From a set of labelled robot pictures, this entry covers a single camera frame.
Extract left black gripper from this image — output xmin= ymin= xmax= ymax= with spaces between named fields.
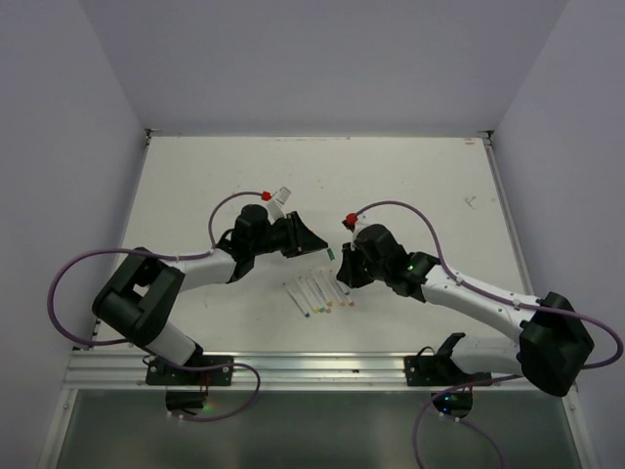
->
xmin=250 ymin=210 xmax=327 ymax=257

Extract orange cap marker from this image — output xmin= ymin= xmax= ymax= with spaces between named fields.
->
xmin=331 ymin=277 xmax=355 ymax=307

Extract light green cap marker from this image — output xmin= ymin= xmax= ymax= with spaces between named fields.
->
xmin=299 ymin=277 xmax=326 ymax=313

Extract teal green marker pen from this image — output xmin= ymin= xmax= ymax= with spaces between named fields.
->
xmin=283 ymin=282 xmax=310 ymax=318

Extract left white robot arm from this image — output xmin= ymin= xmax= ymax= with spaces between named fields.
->
xmin=92 ymin=204 xmax=328 ymax=384

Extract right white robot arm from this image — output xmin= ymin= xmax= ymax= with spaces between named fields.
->
xmin=337 ymin=223 xmax=595 ymax=397

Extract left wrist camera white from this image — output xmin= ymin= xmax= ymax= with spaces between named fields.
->
xmin=266 ymin=187 xmax=291 ymax=221

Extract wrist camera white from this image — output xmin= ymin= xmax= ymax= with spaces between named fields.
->
xmin=266 ymin=187 xmax=291 ymax=221
xmin=343 ymin=213 xmax=371 ymax=250

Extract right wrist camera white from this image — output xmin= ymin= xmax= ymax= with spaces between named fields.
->
xmin=343 ymin=213 xmax=371 ymax=250

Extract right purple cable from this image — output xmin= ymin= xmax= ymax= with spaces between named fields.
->
xmin=344 ymin=200 xmax=625 ymax=469

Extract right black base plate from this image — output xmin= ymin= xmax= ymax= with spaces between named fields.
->
xmin=403 ymin=356 xmax=492 ymax=387

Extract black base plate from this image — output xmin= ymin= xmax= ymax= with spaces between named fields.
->
xmin=146 ymin=354 xmax=233 ymax=387
xmin=403 ymin=356 xmax=492 ymax=387

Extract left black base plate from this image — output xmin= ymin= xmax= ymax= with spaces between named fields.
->
xmin=146 ymin=354 xmax=233 ymax=387

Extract aluminium rail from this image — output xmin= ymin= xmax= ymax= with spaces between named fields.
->
xmin=61 ymin=347 xmax=577 ymax=392

